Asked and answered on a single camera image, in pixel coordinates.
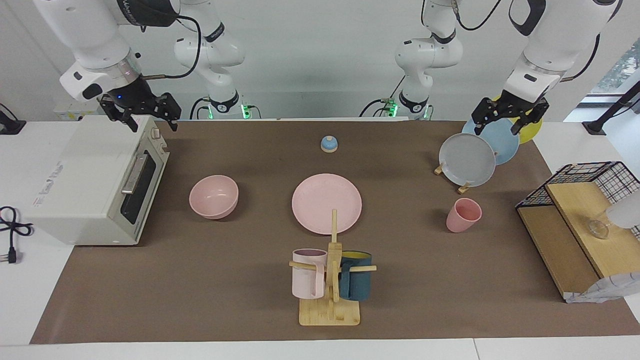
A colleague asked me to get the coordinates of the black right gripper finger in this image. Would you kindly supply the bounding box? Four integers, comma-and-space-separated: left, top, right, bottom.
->
99, 95, 139, 133
155, 92, 182, 132

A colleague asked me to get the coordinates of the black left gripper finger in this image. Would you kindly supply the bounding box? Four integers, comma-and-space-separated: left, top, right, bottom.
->
510, 97, 550, 135
472, 98, 499, 136

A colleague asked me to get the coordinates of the pink bowl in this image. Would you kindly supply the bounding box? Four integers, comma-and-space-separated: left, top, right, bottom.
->
189, 174, 239, 220

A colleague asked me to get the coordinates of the pink handleless cup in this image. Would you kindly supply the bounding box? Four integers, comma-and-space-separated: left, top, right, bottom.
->
446, 198, 483, 234

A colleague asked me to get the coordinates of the yellow plate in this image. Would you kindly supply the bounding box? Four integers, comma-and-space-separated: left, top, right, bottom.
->
492, 95, 543, 145

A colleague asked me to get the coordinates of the light blue plate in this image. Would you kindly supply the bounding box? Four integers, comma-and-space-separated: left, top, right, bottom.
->
461, 118, 521, 166

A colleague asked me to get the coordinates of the white power box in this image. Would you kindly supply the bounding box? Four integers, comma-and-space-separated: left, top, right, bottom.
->
52, 102, 101, 122

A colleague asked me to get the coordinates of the grey plate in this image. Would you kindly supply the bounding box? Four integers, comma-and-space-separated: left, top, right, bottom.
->
439, 133, 496, 188

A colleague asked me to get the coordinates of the black clamp stand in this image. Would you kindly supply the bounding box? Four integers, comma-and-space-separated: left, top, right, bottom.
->
582, 80, 640, 136

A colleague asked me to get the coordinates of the wooden plate rack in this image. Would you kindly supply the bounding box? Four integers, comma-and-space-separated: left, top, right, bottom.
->
434, 162, 471, 195

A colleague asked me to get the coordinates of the white toaster oven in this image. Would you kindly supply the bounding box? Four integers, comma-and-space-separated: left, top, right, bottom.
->
25, 115, 171, 247

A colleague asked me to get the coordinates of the window with tree view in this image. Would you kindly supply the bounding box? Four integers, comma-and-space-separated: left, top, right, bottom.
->
590, 37, 640, 96

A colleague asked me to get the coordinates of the clear glass cup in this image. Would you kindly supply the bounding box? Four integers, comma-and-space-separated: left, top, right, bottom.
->
587, 212, 612, 240

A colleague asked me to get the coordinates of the translucent white container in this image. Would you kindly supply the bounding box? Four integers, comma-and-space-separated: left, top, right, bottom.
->
606, 190, 640, 229

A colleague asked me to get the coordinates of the brown table mat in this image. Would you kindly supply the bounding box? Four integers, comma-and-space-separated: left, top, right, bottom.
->
30, 120, 640, 345

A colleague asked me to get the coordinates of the pink plate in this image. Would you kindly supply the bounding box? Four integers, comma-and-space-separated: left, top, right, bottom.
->
291, 173, 363, 236

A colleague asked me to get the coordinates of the white crumpled paper bag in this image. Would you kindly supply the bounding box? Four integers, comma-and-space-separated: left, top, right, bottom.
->
565, 271, 640, 304

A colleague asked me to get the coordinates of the dark teal mug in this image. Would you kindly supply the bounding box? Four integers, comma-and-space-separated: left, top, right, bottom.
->
338, 250, 373, 302

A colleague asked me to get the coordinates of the light pink mug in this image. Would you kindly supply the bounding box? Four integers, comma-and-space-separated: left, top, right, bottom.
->
291, 248, 328, 300

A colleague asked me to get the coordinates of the wooden mug rack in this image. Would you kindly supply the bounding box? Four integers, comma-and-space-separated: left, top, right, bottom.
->
289, 209, 377, 327

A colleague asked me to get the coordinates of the black base cable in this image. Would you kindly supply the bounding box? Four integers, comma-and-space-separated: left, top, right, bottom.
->
189, 97, 212, 121
359, 75, 407, 119

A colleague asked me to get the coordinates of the black wire basket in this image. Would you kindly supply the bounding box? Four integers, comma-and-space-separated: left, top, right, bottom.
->
515, 161, 640, 241

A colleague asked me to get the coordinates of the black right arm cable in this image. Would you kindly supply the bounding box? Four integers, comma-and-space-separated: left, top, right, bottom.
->
142, 15, 202, 81

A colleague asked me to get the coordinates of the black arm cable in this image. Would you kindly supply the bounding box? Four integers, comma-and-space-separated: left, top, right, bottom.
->
560, 32, 601, 83
142, 15, 202, 81

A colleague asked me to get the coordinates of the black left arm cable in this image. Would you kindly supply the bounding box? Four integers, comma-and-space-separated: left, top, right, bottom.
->
560, 32, 601, 83

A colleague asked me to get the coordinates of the black desk mount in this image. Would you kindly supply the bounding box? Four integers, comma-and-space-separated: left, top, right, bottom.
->
0, 102, 27, 136

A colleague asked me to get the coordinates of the wooden shelf with wire basket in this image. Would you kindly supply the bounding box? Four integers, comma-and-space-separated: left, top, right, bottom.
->
517, 182, 640, 301

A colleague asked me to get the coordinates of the black power cord with plug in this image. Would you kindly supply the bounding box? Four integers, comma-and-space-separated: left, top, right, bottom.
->
0, 206, 35, 265

